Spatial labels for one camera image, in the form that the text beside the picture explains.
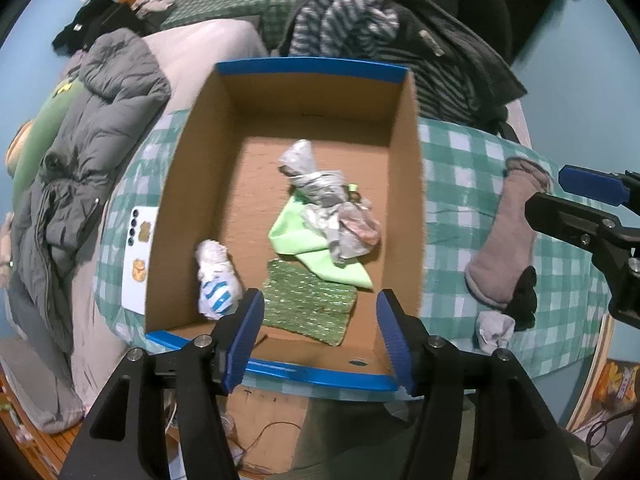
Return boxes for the flat cardboard sheet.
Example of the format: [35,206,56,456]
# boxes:
[165,385,308,476]

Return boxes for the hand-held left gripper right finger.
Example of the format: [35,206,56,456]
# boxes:
[375,287,583,480]

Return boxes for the white blue plastic bag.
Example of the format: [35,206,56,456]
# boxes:
[194,239,246,321]

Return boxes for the green plush pillow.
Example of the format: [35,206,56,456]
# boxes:
[5,77,88,211]

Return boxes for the grey sock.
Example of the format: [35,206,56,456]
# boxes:
[474,310,516,356]

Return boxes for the orange printed box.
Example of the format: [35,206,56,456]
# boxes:
[595,359,635,407]

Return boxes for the person's olive trousers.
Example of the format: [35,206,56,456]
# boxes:
[295,400,481,480]

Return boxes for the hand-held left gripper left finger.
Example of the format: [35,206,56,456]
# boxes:
[59,287,266,480]

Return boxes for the black sock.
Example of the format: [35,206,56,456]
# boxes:
[507,266,538,332]

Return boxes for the white smartphone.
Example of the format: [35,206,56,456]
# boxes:
[121,205,161,313]

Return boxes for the pale pink bedding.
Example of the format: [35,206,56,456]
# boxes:
[70,20,268,411]

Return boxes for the pile of black clothes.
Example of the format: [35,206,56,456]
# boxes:
[52,0,146,53]

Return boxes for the light grey garment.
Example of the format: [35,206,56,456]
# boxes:
[0,335,86,435]

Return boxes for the dark green checkered tablecloth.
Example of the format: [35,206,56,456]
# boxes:
[160,0,311,53]

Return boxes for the grey striped garment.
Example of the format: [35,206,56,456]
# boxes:
[289,0,501,133]

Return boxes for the green sequin pouch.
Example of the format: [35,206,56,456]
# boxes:
[260,258,360,347]

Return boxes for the grey white bag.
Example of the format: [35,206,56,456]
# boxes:
[292,170,358,210]

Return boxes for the neon green cloth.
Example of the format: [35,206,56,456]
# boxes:
[267,192,376,291]

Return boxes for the blue cardboard box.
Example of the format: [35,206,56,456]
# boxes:
[144,56,428,393]

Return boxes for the bag with pink contents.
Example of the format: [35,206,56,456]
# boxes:
[300,199,383,266]

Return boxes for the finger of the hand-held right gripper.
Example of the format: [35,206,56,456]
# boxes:
[525,191,640,281]
[557,164,640,208]

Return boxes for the grey puffer jacket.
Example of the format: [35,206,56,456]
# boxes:
[7,27,173,361]

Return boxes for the dark grey fleece robe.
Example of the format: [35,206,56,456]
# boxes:
[300,0,528,126]

